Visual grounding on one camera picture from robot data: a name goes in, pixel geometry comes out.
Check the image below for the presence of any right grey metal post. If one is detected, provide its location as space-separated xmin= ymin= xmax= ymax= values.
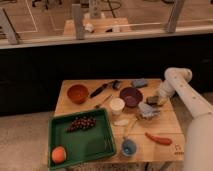
xmin=165 ymin=0 xmax=185 ymax=33

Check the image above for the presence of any dark grey eraser block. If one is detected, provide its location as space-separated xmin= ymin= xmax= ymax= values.
xmin=146 ymin=96 xmax=159 ymax=106

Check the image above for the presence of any black handled brush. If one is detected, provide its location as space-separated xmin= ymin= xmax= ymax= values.
xmin=90 ymin=80 xmax=121 ymax=98

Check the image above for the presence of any middle grey metal post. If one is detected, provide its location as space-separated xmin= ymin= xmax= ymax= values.
xmin=72 ymin=4 xmax=85 ymax=40

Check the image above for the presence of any purple bowl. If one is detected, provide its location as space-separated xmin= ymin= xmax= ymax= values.
xmin=119 ymin=87 xmax=143 ymax=107

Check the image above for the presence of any crumpled grey plastic object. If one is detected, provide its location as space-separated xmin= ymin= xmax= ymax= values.
xmin=138 ymin=102 xmax=160 ymax=120

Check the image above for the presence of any orange fruit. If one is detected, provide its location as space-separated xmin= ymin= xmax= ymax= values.
xmin=51 ymin=146 xmax=66 ymax=164

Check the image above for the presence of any green plastic tray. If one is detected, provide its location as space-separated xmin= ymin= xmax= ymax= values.
xmin=48 ymin=108 xmax=116 ymax=171

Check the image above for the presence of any orange carrot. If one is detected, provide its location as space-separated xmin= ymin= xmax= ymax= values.
xmin=145 ymin=132 xmax=172 ymax=145

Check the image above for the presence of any left grey metal post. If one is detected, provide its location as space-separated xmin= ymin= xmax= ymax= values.
xmin=0 ymin=8 xmax=19 ymax=45

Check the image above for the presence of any blue cup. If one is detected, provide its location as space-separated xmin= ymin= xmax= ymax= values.
xmin=121 ymin=139 xmax=137 ymax=157

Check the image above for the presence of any orange clay bowl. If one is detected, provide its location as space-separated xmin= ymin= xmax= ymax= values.
xmin=67 ymin=84 xmax=89 ymax=104

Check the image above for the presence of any grey blue cloth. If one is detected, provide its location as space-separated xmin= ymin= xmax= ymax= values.
xmin=131 ymin=78 xmax=148 ymax=88

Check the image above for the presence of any grey metal post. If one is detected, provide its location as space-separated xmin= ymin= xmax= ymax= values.
xmin=0 ymin=8 xmax=19 ymax=45
xmin=72 ymin=4 xmax=85 ymax=40
xmin=165 ymin=0 xmax=185 ymax=33

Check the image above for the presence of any white paper cup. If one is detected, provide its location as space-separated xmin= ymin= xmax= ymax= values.
xmin=109 ymin=98 xmax=125 ymax=115

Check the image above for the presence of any bunch of dark grapes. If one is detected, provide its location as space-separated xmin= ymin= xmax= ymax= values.
xmin=66 ymin=117 xmax=96 ymax=132

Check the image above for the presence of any wooden spoon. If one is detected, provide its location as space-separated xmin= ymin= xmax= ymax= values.
xmin=123 ymin=118 xmax=137 ymax=139

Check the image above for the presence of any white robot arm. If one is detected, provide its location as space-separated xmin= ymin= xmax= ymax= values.
xmin=157 ymin=68 xmax=213 ymax=171

